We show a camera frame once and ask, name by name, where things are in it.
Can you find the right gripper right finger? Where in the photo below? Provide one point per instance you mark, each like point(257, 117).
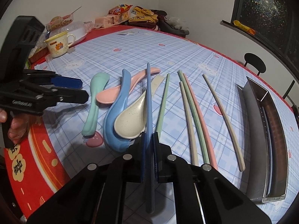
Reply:
point(157, 154)

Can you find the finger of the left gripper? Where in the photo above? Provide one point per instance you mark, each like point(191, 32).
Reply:
point(67, 82)
point(70, 95)

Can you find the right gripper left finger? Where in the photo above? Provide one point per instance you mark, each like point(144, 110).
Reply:
point(143, 154)

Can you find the blue chopstick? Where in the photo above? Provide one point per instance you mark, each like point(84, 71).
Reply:
point(150, 166)

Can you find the cream speckled spoon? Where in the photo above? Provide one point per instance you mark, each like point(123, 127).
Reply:
point(132, 121)

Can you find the mint green spoon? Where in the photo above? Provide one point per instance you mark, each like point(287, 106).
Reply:
point(97, 84)

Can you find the beige short chopstick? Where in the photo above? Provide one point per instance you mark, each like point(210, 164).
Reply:
point(190, 129)

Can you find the light green chopstick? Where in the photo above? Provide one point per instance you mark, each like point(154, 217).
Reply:
point(162, 107)

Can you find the blue spoon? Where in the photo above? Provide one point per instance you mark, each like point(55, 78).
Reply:
point(111, 138)

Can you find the pink spoon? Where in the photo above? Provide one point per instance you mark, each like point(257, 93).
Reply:
point(109, 95)

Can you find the pink chopstick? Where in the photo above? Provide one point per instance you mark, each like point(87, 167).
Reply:
point(209, 146)

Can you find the beige curved chopstick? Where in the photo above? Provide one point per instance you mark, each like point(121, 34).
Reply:
point(238, 152)

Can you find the person's left hand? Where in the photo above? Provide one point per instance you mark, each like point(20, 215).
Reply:
point(18, 127)

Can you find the yellow cartoon mug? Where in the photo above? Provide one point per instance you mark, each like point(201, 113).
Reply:
point(59, 44)

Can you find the clear plastic food container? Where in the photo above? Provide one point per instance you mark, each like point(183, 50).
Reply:
point(76, 28)

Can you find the blue plaid table mat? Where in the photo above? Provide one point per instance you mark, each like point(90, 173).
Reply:
point(111, 54)

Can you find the pink snack package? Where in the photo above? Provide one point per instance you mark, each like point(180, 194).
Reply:
point(111, 20)

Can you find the small paper card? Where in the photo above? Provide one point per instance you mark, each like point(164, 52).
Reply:
point(128, 33)

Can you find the orange snack bag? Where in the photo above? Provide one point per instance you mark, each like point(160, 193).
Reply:
point(119, 9)

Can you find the stainless steel utensil tray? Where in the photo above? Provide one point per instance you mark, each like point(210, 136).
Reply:
point(268, 173)

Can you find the dark stool with bag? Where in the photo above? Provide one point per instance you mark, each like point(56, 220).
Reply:
point(167, 28)

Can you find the black round chair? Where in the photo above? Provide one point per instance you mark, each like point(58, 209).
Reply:
point(255, 61)

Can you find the yellow packet on windowsill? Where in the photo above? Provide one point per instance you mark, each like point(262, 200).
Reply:
point(243, 27)

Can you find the dark window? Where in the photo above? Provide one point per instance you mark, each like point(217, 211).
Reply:
point(275, 23)

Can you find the black metal chair frame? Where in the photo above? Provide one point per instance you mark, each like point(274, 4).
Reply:
point(286, 97)

